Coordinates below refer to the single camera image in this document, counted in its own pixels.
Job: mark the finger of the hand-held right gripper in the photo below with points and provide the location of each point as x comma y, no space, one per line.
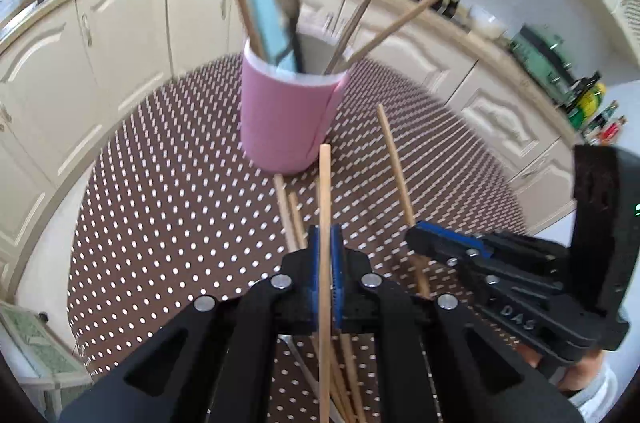
430,248
440,230

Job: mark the red label sauce bottle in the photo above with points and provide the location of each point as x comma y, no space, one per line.
612,130

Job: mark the green bottle yellow cap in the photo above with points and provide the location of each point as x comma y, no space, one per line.
590,100

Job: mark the light blue knife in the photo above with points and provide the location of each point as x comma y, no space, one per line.
262,3

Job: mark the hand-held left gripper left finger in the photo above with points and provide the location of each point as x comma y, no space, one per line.
312,273

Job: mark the green electric cooker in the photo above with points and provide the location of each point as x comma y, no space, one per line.
540,53

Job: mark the green patterned side table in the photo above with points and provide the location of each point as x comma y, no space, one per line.
35,338

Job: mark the cream lower kitchen cabinets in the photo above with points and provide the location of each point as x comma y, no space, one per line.
125,28

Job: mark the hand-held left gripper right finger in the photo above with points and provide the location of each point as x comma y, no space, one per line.
336,273

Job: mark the dark sauce bottle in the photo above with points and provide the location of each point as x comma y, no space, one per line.
602,115

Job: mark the pink utensil cup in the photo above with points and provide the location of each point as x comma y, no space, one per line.
280,118

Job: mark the person's right forearm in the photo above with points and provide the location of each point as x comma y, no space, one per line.
595,390

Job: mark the long wooden chopstick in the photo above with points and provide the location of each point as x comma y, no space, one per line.
325,203
395,163

